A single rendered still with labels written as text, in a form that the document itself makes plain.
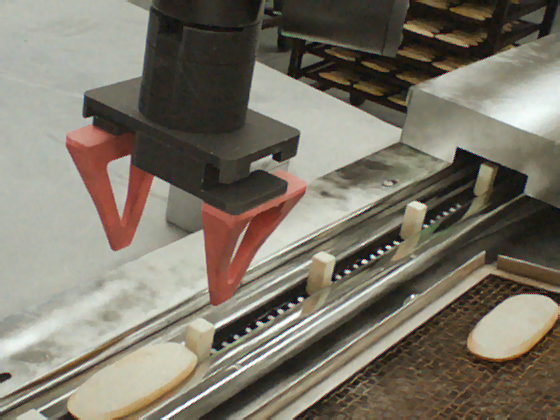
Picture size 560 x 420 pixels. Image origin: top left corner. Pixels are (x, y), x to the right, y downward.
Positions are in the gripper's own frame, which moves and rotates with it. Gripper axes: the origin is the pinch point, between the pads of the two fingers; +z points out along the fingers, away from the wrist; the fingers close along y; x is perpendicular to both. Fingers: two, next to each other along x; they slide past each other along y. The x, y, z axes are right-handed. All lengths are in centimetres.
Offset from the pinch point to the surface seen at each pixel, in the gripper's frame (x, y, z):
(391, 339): -9.6, -10.0, 4.2
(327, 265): -18.0, -0.4, 6.6
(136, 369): 1.0, 0.6, 7.3
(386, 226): -30.5, 1.5, 8.4
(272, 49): -284, 180, 93
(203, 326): -4.3, 0.1, 6.3
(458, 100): -45.8, 4.4, 1.5
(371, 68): -220, 104, 64
